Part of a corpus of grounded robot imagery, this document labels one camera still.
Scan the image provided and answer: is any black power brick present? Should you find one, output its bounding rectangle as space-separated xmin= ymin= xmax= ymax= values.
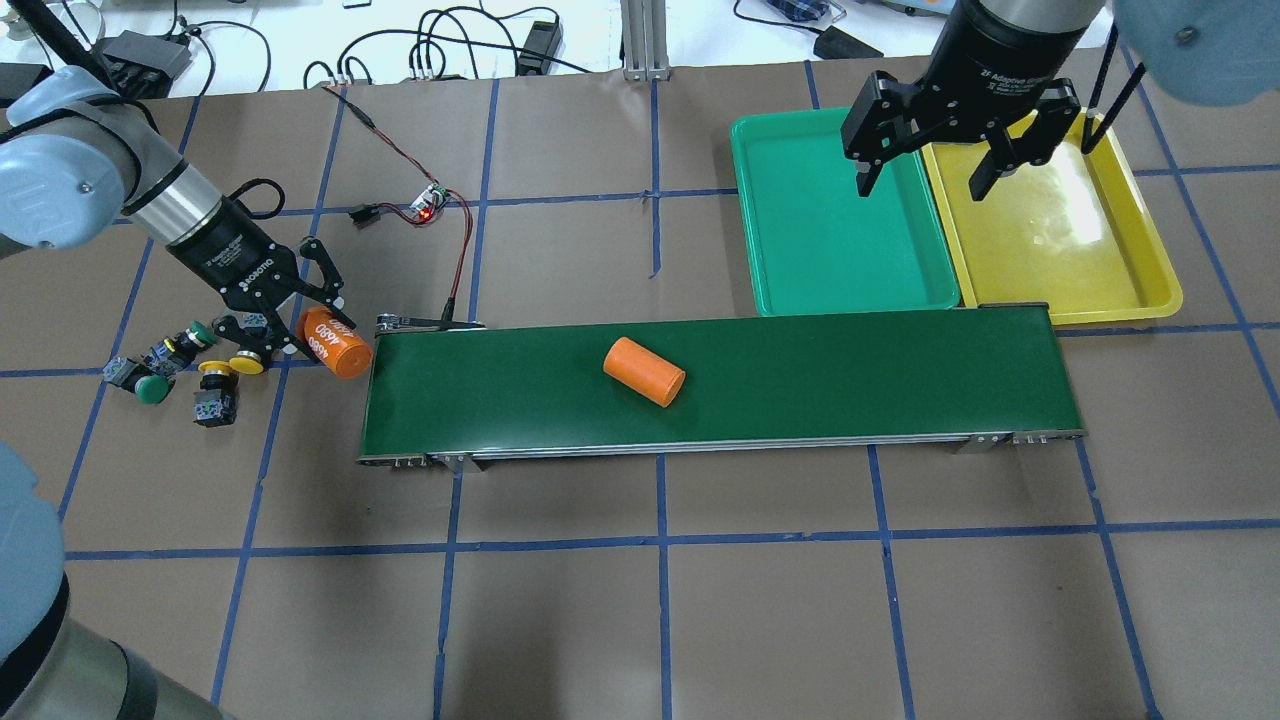
xmin=812 ymin=26 xmax=884 ymax=60

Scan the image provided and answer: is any yellow push button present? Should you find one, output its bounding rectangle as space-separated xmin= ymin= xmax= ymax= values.
xmin=192 ymin=360 xmax=238 ymax=428
xmin=228 ymin=313 xmax=273 ymax=375

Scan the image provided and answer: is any red black wire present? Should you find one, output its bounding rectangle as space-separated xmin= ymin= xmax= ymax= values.
xmin=323 ymin=85 xmax=475 ymax=323

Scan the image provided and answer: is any folded blue plaid umbrella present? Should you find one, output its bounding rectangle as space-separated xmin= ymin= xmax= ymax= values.
xmin=767 ymin=0 xmax=832 ymax=23

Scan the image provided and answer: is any plain orange cylinder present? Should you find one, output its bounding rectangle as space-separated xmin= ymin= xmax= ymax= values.
xmin=602 ymin=337 xmax=687 ymax=407

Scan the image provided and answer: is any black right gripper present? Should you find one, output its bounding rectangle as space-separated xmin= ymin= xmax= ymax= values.
xmin=840 ymin=1 xmax=1096 ymax=201

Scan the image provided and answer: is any yellow plastic tray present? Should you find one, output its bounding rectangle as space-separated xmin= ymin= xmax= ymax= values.
xmin=920 ymin=119 xmax=1184 ymax=325

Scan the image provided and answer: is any aluminium frame post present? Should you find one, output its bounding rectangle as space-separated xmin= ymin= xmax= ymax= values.
xmin=620 ymin=0 xmax=671 ymax=82

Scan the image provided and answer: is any small controller circuit board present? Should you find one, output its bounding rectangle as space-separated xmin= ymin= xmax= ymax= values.
xmin=408 ymin=182 xmax=451 ymax=225

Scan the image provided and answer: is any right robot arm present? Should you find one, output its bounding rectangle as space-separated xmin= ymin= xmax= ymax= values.
xmin=841 ymin=1 xmax=1279 ymax=201

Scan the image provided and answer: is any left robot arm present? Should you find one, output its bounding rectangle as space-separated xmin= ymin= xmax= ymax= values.
xmin=1 ymin=67 xmax=346 ymax=363

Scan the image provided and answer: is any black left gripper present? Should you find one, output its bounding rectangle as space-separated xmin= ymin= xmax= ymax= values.
xmin=165 ymin=199 xmax=347 ymax=363

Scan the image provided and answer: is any green conveyor belt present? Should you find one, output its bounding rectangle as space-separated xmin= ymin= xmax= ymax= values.
xmin=358 ymin=304 xmax=1085 ymax=466

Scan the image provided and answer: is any green plastic tray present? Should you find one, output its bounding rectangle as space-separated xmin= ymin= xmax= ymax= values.
xmin=730 ymin=108 xmax=961 ymax=316

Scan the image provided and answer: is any black power adapter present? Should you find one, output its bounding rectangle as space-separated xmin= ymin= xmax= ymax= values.
xmin=515 ymin=20 xmax=563 ymax=77

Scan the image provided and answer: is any orange cylinder marked 4680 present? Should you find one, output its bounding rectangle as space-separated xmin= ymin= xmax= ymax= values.
xmin=296 ymin=306 xmax=374 ymax=379

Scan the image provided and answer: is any green push button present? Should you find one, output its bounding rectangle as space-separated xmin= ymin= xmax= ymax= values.
xmin=101 ymin=356 xmax=175 ymax=405
xmin=142 ymin=322 xmax=219 ymax=377

